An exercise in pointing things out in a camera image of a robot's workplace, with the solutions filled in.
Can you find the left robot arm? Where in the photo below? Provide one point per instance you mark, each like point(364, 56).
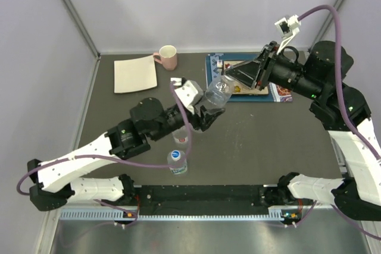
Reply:
point(64, 180)

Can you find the small blue-cap water bottle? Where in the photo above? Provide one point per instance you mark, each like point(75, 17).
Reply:
point(177, 162)

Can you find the white-cap red-label bottle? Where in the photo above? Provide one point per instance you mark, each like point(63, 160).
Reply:
point(181, 138)

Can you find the blue patterned placemat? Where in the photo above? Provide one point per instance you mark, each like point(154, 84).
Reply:
point(212, 72)

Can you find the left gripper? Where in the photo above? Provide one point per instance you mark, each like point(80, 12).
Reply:
point(207, 117)

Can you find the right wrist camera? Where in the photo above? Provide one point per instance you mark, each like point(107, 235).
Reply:
point(288, 29)

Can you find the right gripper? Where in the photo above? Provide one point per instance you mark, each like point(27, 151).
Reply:
point(252, 72)

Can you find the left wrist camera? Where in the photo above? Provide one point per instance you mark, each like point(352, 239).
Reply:
point(188, 91)

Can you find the floral square plate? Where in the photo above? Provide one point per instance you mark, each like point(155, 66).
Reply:
point(240, 89)

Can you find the clear label-free plastic bottle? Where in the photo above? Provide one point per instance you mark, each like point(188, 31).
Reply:
point(219, 92)

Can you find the white square plate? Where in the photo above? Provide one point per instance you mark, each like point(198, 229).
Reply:
point(134, 75)

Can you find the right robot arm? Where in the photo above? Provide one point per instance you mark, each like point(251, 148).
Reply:
point(358, 196)

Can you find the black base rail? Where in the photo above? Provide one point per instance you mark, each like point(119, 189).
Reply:
point(201, 200)

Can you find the pink mug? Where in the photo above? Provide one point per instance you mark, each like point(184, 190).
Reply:
point(167, 57)

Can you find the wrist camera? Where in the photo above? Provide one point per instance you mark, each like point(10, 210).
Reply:
point(288, 29)
point(188, 91)

